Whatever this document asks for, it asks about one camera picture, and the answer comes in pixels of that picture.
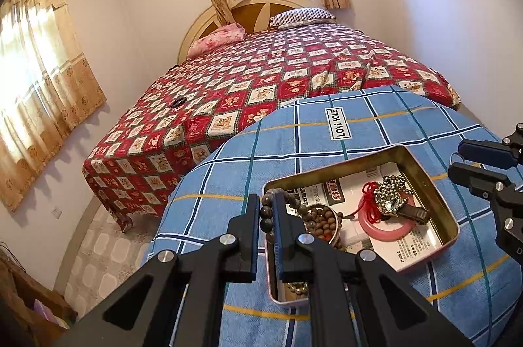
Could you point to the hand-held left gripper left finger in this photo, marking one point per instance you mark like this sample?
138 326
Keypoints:
253 249

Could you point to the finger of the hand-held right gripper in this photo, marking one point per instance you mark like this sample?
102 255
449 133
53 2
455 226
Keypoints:
486 153
506 200

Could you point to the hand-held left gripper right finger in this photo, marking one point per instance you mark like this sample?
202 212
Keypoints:
278 241

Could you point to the dark wooden bead strand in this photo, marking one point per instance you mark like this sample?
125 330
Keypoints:
265 213

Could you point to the light brown wooden bead strand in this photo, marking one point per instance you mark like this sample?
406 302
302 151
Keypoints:
322 226

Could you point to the silver metal bangle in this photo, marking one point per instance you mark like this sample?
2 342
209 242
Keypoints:
342 236

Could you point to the pink metal tin box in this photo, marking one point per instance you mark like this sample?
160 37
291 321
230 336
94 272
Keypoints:
425 175

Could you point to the blue plaid cloth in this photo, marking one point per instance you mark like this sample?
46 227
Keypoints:
229 175

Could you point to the printed paper sheet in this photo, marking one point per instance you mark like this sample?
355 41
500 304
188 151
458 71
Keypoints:
408 249

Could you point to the pink bangle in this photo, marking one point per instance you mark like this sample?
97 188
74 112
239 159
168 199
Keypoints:
388 230

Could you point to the bed with red quilt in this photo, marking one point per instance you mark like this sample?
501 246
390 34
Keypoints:
245 85

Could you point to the black remote control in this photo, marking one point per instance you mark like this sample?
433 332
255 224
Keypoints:
179 102

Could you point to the pink floral pillow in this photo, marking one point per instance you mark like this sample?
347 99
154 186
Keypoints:
216 40

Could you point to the striped pillow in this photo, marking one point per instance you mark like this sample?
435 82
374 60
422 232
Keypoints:
302 17

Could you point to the cardboard box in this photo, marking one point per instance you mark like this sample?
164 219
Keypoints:
28 290

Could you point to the cream wooden headboard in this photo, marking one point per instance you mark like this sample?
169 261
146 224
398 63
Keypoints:
212 20

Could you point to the wide beige floral curtain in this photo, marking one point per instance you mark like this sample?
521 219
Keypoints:
41 85

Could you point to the white wall socket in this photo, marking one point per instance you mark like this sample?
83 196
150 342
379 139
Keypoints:
56 213

